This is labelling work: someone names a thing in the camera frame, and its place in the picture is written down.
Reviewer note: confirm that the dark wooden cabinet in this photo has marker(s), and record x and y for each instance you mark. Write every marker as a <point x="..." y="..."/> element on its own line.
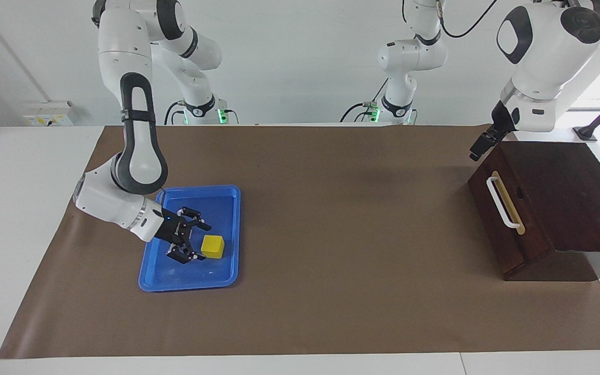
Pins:
<point x="576" y="198"/>

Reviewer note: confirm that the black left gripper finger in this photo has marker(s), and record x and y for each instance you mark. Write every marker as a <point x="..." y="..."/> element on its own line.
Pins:
<point x="482" y="145"/>
<point x="492" y="144"/>

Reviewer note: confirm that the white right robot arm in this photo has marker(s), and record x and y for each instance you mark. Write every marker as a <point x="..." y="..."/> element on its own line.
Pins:
<point x="133" y="156"/>

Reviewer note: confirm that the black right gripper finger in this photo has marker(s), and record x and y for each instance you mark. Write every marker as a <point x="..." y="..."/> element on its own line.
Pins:
<point x="193" y="220"/>
<point x="183" y="252"/>

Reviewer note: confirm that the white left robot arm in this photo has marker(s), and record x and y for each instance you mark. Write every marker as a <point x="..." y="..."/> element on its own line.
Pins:
<point x="539" y="52"/>

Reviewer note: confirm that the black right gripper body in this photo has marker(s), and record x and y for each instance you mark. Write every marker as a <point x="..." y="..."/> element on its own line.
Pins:
<point x="172" y="229"/>

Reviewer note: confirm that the dark wooden drawer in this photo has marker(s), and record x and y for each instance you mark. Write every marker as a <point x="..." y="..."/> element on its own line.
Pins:
<point x="533" y="229"/>

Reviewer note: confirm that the yellow cube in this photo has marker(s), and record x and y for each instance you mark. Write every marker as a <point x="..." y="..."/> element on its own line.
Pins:
<point x="213" y="247"/>

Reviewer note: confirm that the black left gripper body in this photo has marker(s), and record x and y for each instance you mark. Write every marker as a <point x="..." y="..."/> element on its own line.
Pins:
<point x="502" y="122"/>

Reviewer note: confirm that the white wall socket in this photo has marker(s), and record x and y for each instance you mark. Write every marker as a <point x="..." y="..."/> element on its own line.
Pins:
<point x="47" y="114"/>

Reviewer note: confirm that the blue plastic tray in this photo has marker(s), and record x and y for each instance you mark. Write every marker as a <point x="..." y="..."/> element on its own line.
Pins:
<point x="222" y="208"/>

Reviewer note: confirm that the brown table mat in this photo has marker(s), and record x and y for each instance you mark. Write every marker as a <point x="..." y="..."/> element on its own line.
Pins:
<point x="331" y="260"/>

